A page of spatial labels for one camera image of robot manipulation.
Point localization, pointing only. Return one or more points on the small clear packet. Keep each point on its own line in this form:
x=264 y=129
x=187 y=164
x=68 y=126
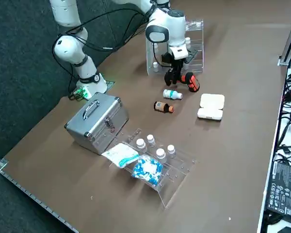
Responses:
x=194 y=24

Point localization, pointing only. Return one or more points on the clear acrylic tiered shelf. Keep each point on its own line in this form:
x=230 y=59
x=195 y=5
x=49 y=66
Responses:
x=150 y=58

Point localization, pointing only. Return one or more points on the black labelled power adapter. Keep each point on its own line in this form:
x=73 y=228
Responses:
x=285 y=189

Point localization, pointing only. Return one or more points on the white plastic pill box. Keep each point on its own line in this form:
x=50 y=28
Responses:
x=211 y=106

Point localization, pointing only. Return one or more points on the metal post bracket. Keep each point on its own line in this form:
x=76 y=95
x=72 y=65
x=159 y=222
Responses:
x=282 y=63

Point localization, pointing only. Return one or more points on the bag of blue white capsules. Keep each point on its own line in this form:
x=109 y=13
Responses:
x=145 y=170

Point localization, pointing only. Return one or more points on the aluminium frame post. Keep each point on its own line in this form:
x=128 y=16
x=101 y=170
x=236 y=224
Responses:
x=289 y=41

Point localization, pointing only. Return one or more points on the white medicine bottle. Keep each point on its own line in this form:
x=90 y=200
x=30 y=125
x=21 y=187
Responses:
x=171 y=94

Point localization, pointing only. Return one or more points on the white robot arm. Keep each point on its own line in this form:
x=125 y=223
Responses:
x=70 y=51

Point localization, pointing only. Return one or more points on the silver aluminium case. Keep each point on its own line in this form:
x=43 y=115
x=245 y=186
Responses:
x=97 y=126

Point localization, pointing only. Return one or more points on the black wrist connector box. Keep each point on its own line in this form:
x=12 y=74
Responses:
x=166 y=60

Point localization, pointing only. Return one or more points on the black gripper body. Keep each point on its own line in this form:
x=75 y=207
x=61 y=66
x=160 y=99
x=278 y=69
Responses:
x=177 y=64

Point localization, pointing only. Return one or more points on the small white-capped clear bottle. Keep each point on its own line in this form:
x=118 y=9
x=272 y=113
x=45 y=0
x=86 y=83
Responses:
x=171 y=150
x=156 y=64
x=188 y=41
x=140 y=144
x=150 y=140
x=160 y=154

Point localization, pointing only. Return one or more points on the orange black barcode scanner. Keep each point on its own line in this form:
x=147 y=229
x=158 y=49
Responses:
x=192 y=82

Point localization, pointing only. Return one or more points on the white teal mask packet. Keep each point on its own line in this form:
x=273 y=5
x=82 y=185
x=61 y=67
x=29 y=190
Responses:
x=118 y=153

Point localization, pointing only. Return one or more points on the brown medicine bottle orange cap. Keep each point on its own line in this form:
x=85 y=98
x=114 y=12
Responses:
x=161 y=106

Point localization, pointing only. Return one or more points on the clear acrylic divided tray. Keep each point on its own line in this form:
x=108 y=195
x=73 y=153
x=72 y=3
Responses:
x=179 y=170

